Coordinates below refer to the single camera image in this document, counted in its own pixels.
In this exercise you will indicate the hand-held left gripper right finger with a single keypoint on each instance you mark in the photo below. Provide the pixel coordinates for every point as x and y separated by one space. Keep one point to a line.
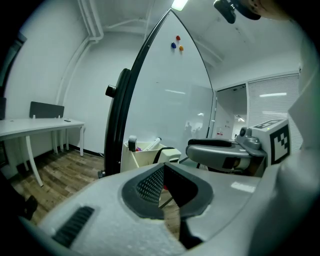
225 195

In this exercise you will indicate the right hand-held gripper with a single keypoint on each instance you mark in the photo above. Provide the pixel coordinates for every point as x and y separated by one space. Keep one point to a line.
277 140

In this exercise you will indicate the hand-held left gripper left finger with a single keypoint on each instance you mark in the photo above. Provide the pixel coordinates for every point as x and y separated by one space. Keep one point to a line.
112 220

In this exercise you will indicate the white whiteboard eraser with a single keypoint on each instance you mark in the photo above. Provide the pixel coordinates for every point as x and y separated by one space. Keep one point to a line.
172 156

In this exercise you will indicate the cream plastic box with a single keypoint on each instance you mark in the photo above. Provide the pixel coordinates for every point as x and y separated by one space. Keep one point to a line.
142 160

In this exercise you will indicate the black-framed whiteboard on stand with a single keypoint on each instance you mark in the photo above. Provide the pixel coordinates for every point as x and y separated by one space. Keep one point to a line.
162 100

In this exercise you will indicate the glass partition door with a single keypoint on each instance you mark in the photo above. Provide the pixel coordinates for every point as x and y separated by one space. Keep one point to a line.
231 112

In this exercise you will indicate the white marker black cap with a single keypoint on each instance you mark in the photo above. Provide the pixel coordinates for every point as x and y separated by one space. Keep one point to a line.
153 144

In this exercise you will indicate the white window blinds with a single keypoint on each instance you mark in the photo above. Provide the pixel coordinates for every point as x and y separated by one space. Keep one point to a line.
272 105

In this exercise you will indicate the orange round magnet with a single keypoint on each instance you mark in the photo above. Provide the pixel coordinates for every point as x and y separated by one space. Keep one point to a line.
181 48

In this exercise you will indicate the person's light shirt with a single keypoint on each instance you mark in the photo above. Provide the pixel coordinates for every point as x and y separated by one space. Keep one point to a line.
308 112

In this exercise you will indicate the blue round magnet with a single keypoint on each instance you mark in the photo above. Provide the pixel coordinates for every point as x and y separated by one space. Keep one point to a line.
173 45

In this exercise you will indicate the long white desk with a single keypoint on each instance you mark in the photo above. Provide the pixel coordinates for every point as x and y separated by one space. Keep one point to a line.
37 126

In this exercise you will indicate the dark desk divider panel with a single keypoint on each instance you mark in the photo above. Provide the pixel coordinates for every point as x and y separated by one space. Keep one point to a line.
47 109
2 108

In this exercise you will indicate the ceiling light panel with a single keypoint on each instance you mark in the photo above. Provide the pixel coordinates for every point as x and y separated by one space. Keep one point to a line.
179 4

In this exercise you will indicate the person's head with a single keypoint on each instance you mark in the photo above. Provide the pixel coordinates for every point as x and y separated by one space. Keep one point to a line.
257 7

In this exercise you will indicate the black head-mounted camera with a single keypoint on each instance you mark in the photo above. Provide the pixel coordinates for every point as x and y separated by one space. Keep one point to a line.
226 10

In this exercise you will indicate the white wall pipes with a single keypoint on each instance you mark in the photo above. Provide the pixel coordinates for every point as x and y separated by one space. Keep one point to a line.
92 22

